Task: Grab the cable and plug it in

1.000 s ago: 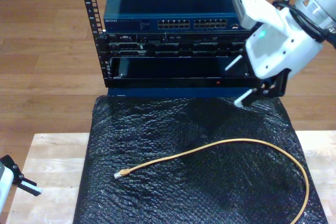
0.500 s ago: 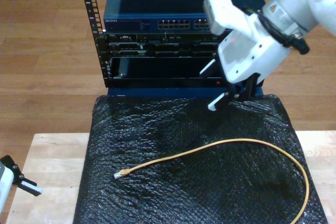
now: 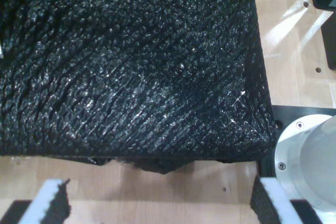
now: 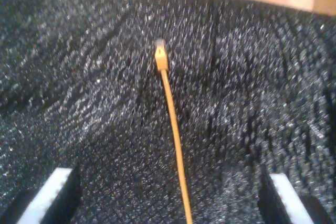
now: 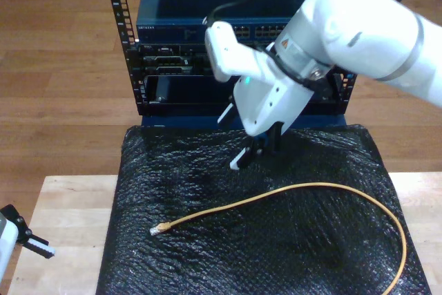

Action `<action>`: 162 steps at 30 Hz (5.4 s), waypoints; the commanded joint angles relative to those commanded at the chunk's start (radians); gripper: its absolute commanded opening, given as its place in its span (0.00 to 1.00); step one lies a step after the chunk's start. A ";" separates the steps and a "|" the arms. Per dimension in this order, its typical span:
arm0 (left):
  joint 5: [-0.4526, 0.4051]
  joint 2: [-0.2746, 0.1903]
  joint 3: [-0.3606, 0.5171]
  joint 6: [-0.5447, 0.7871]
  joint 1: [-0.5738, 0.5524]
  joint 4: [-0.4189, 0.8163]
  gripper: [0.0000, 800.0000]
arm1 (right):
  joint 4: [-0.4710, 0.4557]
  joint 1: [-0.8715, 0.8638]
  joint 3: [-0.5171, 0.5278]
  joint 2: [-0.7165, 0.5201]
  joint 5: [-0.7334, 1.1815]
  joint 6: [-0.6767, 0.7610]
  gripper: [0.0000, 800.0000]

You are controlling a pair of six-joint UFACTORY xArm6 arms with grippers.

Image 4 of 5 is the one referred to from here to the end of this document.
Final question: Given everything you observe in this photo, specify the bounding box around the yellow network cable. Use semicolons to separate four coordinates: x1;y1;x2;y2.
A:
154;39;194;224

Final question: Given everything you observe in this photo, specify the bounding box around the black textured mat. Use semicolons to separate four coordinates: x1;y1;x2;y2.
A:
0;0;336;224

